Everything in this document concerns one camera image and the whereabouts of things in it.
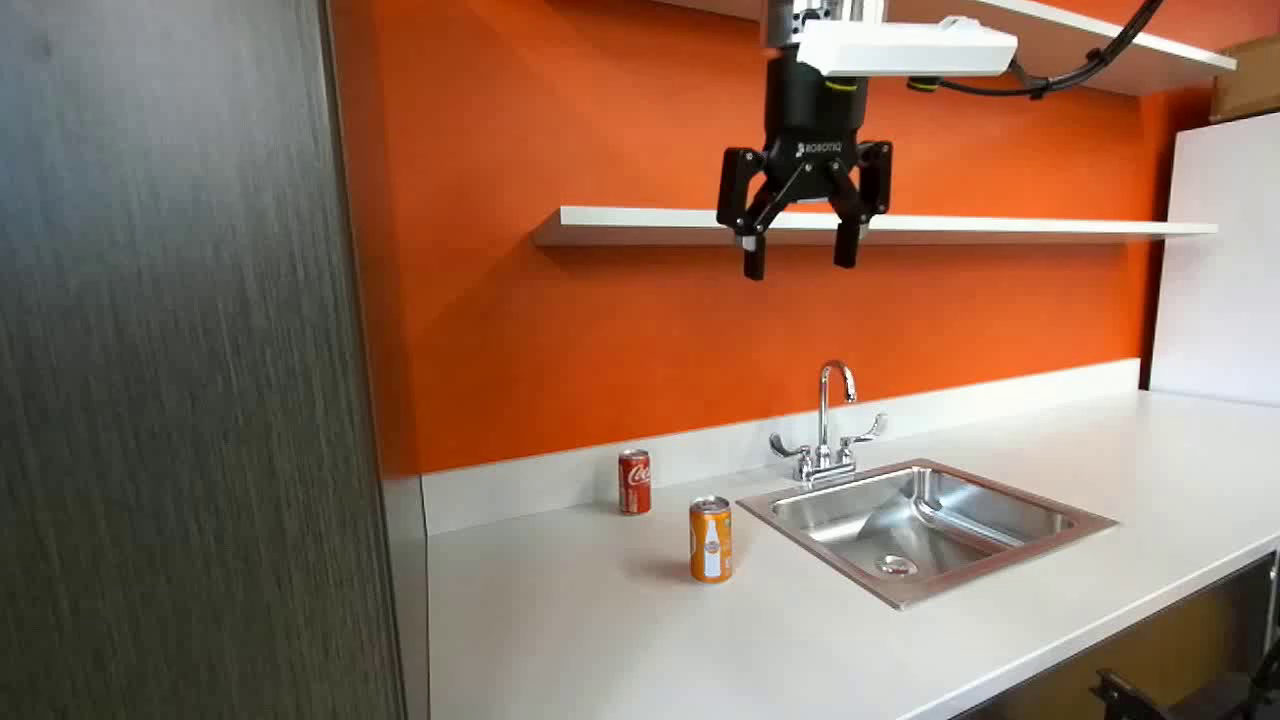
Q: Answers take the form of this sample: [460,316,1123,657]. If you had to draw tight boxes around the stainless steel sink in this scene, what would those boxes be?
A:
[736,456,1122,613]

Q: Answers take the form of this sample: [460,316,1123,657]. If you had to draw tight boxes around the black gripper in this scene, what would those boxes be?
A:
[714,43,895,286]

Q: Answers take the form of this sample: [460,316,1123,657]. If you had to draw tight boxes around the black chair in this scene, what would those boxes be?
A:
[1084,637,1280,720]

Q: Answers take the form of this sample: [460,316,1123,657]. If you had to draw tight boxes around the white board panel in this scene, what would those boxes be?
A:
[1148,107,1280,414]

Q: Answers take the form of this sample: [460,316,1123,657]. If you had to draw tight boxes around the brown cardboard box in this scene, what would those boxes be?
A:
[1207,32,1280,126]

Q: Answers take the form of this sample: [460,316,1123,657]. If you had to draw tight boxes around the red soda can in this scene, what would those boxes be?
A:
[617,447,655,521]

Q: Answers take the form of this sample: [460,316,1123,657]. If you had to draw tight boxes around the white backsplash strip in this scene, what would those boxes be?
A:
[385,355,1148,540]

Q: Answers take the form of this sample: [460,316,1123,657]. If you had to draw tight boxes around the dark wood grain panel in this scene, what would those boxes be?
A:
[0,0,411,720]

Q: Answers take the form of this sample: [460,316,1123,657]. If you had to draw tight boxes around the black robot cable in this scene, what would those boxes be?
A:
[907,0,1168,103]

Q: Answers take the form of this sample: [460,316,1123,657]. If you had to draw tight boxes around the long white wall shelf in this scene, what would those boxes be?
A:
[531,201,1221,253]

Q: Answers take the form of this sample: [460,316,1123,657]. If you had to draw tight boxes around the short white wall shelf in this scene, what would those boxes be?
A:
[978,0,1242,101]

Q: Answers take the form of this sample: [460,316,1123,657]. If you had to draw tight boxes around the orange soda can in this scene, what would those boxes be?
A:
[684,493,736,587]

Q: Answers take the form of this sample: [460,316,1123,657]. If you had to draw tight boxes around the chrome faucet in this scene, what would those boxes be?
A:
[764,355,894,490]

